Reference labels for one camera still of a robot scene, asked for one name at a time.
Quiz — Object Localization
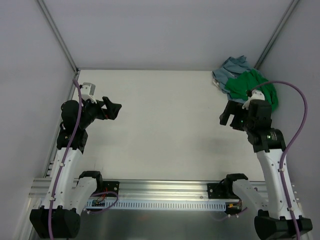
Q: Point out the purple cable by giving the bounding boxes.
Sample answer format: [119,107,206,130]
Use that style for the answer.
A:
[48,78,84,240]
[246,80,309,240]

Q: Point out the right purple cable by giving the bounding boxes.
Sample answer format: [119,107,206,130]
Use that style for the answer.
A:
[246,80,309,240]

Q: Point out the green t shirt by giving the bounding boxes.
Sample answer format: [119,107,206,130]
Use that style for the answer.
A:
[225,69,279,111]

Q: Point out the right aluminium frame post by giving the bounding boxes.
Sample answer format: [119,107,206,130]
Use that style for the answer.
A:
[254,0,301,70]

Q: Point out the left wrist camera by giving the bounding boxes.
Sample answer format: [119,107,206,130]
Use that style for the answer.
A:
[80,82,97,104]

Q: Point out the left aluminium frame post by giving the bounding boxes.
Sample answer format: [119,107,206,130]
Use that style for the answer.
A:
[36,0,79,73]

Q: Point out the aluminium frame post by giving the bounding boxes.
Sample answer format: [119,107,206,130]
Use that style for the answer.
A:
[254,0,301,70]
[36,0,79,73]

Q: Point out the blue grey t shirt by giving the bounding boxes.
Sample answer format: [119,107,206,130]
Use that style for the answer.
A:
[212,55,253,103]

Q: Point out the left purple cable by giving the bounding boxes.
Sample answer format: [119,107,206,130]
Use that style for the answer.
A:
[48,78,84,240]

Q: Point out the white slotted cable duct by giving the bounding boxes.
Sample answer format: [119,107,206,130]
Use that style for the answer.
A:
[84,199,227,211]

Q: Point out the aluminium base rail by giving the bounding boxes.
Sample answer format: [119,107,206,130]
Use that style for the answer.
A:
[28,177,268,201]

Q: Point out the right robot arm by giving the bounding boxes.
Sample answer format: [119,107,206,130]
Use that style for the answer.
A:
[207,99,313,240]

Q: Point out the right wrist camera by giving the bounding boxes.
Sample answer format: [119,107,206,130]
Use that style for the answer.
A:
[242,89,265,110]

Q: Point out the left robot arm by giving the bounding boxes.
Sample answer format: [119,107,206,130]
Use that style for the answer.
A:
[29,96,122,240]

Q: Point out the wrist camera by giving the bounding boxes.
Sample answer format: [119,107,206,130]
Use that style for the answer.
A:
[242,89,265,110]
[80,82,97,104]

